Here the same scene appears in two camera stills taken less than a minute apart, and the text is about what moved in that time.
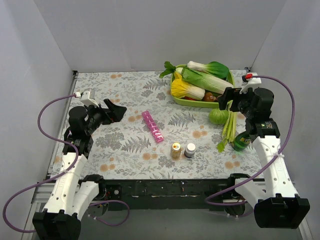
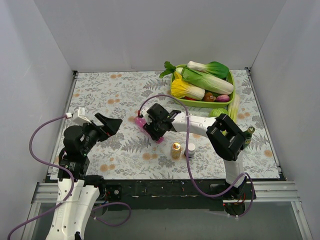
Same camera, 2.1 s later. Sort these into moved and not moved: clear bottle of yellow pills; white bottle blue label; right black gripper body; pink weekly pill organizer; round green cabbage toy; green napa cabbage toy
Moved: pink weekly pill organizer; right black gripper body
Not moved: white bottle blue label; green napa cabbage toy; clear bottle of yellow pills; round green cabbage toy
